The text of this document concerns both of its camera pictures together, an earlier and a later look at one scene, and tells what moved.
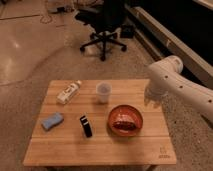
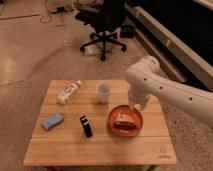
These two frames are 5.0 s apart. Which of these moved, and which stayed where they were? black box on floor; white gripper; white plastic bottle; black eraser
Moved: white gripper
Stayed: white plastic bottle; black box on floor; black eraser
